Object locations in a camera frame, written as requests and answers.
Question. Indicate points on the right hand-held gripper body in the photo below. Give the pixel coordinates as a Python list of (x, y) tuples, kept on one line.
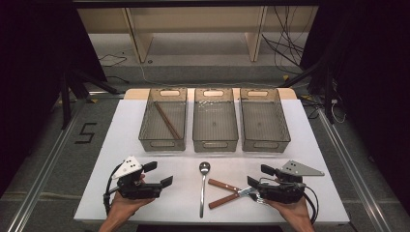
[(280, 192)]

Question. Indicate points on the metal spoon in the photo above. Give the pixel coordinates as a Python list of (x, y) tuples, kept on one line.
[(204, 167)]

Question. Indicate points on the black curtain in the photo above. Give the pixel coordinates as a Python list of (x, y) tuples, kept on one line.
[(377, 96), (32, 80)]

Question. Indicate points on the person's right hand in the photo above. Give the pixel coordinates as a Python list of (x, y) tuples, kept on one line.
[(296, 214)]

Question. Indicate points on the smoky clear plastic bin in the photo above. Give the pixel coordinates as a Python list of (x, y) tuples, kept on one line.
[(264, 124), (215, 124), (164, 141)]

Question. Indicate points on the light wooden desk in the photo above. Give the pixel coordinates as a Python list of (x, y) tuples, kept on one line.
[(140, 38)]

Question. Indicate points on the dark brown chopstick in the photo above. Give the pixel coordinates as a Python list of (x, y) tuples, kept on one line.
[(168, 120), (165, 121)]

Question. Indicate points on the white table cover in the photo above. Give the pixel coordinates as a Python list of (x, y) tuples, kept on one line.
[(129, 154)]

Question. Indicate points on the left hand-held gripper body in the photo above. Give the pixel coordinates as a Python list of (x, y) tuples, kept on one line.
[(138, 190)]

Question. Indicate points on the aluminium floor rail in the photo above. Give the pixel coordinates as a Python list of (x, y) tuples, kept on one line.
[(42, 180), (354, 174)]

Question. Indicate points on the yellow tape piece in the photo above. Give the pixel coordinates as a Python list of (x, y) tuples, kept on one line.
[(93, 100), (286, 77)]

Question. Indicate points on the black tripod stand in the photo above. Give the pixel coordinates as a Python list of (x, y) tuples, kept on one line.
[(327, 96), (66, 103)]

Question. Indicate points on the person's left hand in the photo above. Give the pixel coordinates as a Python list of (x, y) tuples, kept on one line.
[(124, 209)]

